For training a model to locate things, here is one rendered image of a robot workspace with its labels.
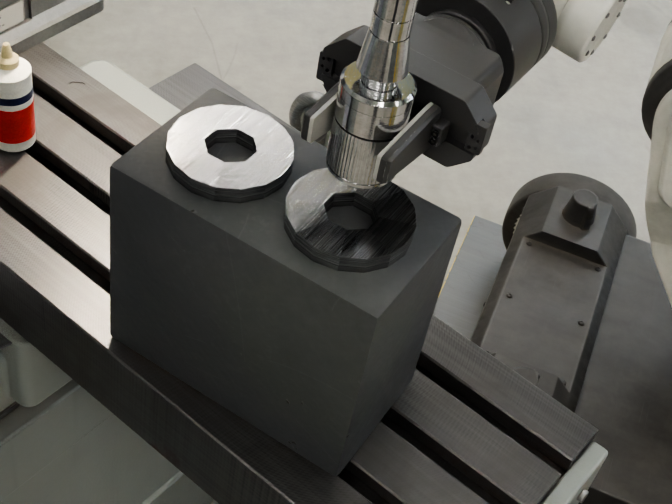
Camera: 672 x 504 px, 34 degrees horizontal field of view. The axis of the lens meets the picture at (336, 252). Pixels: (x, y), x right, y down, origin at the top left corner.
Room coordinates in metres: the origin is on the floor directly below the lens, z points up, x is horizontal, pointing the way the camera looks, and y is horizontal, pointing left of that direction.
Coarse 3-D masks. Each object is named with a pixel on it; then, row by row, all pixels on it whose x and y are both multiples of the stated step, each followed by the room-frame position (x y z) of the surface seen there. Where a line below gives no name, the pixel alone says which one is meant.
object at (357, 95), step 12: (348, 72) 0.54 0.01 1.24; (408, 72) 0.56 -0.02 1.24; (348, 84) 0.53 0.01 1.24; (360, 84) 0.54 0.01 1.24; (408, 84) 0.55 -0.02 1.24; (348, 96) 0.53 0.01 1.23; (360, 96) 0.52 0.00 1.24; (372, 96) 0.53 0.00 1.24; (384, 96) 0.53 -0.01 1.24; (396, 96) 0.53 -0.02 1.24; (408, 96) 0.53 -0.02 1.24; (360, 108) 0.52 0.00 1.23; (372, 108) 0.52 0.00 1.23; (384, 108) 0.52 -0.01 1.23; (396, 108) 0.52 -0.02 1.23; (408, 108) 0.53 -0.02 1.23
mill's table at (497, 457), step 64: (64, 64) 0.88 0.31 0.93; (64, 128) 0.79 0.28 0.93; (128, 128) 0.81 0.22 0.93; (0, 192) 0.70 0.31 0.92; (64, 192) 0.70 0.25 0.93; (0, 256) 0.61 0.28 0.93; (64, 256) 0.65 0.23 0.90; (64, 320) 0.57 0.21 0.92; (128, 384) 0.53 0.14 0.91; (448, 384) 0.59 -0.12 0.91; (512, 384) 0.59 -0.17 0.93; (192, 448) 0.49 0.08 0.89; (256, 448) 0.48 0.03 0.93; (384, 448) 0.50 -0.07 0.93; (448, 448) 0.51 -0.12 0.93; (512, 448) 0.53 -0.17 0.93; (576, 448) 0.54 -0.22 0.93
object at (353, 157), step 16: (336, 112) 0.53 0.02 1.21; (352, 112) 0.52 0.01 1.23; (336, 128) 0.53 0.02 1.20; (352, 128) 0.52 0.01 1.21; (368, 128) 0.52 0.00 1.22; (384, 128) 0.52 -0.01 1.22; (400, 128) 0.53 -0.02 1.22; (336, 144) 0.53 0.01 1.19; (352, 144) 0.52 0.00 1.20; (368, 144) 0.52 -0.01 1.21; (384, 144) 0.52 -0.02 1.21; (336, 160) 0.53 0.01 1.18; (352, 160) 0.52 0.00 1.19; (368, 160) 0.52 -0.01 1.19; (336, 176) 0.53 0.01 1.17; (352, 176) 0.52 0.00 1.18; (368, 176) 0.52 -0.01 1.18
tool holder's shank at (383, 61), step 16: (384, 0) 0.53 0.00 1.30; (400, 0) 0.53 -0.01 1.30; (416, 0) 0.54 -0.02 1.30; (384, 16) 0.53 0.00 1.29; (400, 16) 0.53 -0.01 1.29; (368, 32) 0.54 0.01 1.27; (384, 32) 0.53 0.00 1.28; (400, 32) 0.53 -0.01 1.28; (368, 48) 0.53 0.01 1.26; (384, 48) 0.53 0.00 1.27; (400, 48) 0.53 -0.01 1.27; (368, 64) 0.53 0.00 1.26; (384, 64) 0.53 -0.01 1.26; (400, 64) 0.53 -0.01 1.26; (368, 80) 0.53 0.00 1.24; (384, 80) 0.53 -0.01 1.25; (400, 80) 0.53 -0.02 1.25
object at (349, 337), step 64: (192, 128) 0.59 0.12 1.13; (256, 128) 0.61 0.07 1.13; (128, 192) 0.55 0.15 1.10; (192, 192) 0.54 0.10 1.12; (256, 192) 0.55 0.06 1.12; (320, 192) 0.56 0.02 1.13; (384, 192) 0.57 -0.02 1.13; (128, 256) 0.55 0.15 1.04; (192, 256) 0.52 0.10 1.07; (256, 256) 0.50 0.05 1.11; (320, 256) 0.50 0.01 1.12; (384, 256) 0.51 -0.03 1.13; (448, 256) 0.56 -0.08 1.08; (128, 320) 0.55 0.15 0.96; (192, 320) 0.52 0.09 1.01; (256, 320) 0.50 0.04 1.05; (320, 320) 0.48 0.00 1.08; (384, 320) 0.47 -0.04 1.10; (192, 384) 0.52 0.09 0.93; (256, 384) 0.50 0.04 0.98; (320, 384) 0.48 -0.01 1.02; (384, 384) 0.51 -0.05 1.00; (320, 448) 0.47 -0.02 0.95
